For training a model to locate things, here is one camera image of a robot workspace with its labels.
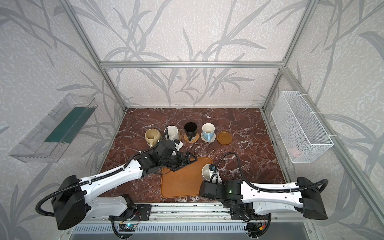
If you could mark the white light-blue mug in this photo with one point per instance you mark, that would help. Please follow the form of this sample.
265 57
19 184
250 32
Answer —
208 132

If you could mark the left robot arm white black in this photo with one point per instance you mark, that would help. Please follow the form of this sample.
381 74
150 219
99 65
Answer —
80 200

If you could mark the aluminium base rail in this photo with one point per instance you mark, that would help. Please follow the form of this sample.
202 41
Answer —
186 211

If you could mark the black mug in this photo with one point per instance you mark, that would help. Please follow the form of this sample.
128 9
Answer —
190 129

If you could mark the white speckled mug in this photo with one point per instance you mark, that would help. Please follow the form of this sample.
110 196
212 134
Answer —
172 133

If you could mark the beige glazed ceramic mug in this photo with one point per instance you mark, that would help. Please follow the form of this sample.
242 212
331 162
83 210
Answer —
152 136

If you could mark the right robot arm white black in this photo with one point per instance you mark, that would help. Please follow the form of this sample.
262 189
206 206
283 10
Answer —
251 202

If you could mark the round wooden coaster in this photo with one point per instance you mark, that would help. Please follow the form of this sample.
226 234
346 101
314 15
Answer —
224 138

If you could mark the clear plastic bin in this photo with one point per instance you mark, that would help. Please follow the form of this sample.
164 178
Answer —
48 141

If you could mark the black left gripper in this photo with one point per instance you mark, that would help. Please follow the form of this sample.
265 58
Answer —
180 160

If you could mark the white wire mesh basket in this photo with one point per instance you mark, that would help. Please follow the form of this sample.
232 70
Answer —
304 137

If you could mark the aluminium frame crossbar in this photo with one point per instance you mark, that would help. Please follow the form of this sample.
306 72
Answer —
269 65

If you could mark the orange wooden tray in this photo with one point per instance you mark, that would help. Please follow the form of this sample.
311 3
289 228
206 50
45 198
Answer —
185 182

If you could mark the woven rattan round coaster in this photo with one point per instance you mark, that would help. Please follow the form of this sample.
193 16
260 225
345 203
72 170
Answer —
193 140

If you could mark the white purple mug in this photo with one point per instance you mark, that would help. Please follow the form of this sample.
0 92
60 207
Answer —
205 174

